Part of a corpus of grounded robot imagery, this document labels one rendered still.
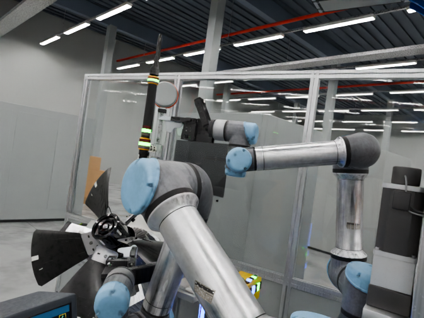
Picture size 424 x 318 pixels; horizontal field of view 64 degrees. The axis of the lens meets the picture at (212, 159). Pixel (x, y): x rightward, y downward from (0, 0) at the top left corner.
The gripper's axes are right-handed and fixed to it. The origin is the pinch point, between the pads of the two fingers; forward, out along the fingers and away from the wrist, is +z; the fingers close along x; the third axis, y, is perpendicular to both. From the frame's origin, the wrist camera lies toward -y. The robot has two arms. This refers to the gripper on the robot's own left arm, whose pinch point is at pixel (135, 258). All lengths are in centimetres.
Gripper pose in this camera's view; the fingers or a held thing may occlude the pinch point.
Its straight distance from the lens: 117.1
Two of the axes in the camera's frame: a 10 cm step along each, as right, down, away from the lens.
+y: -9.9, -0.3, -1.2
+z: -1.2, -0.1, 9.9
